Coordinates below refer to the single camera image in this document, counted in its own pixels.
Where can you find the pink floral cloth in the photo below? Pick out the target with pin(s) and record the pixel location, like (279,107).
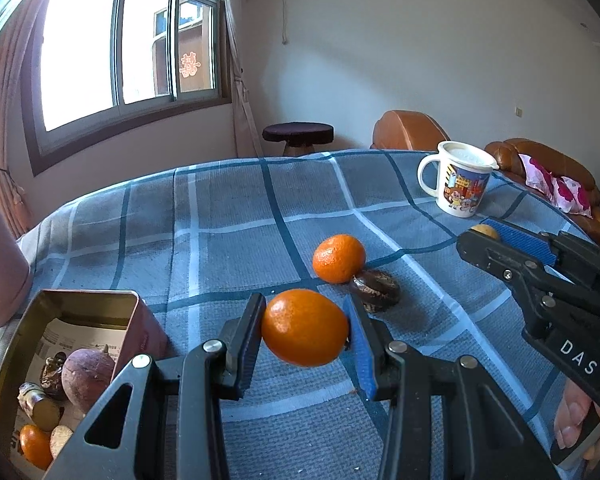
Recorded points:
(555,185)

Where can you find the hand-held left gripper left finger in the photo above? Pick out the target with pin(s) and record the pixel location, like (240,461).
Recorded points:
(250,345)

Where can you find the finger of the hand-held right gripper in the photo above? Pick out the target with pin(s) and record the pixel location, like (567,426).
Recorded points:
(525,245)
(480,250)

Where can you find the pink curtain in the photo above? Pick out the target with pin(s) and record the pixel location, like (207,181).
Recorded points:
(0,135)

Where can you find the large sliding window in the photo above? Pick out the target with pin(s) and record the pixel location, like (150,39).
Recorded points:
(125,45)

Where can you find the purple sweet potato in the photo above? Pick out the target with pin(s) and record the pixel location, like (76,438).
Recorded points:
(87,377)

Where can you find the pink electric kettle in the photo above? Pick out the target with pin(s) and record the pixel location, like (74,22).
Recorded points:
(0,260)

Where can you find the orange tangerine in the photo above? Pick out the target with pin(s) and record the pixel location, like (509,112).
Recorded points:
(35,445)
(305,327)
(339,258)

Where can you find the person's right hand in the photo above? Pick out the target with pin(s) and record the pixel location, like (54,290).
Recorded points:
(572,415)

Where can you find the small tan round potato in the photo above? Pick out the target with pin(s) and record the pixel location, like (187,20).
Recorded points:
(485,231)

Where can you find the red paper window decoration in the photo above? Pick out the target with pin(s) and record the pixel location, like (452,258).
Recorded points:
(190,64)

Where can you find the pink metal tin box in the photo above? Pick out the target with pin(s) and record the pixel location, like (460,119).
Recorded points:
(147,325)

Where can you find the sheer tied curtain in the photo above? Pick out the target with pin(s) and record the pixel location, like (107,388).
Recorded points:
(240,60)

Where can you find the blue plaid cloth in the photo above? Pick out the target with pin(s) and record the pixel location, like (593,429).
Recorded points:
(230,220)

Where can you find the white cartoon print mug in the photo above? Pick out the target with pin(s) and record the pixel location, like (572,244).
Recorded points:
(462,185)

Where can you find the brown leather sofa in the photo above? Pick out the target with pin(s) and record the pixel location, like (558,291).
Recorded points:
(545,160)

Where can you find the dark round stool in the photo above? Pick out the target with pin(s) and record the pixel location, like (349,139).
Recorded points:
(297,134)

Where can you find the printed paper sheet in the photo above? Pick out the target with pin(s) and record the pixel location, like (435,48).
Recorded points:
(75,332)

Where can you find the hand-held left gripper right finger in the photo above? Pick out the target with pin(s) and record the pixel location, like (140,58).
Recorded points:
(362,355)

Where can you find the beige cut root piece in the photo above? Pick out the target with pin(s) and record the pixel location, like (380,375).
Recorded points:
(60,440)

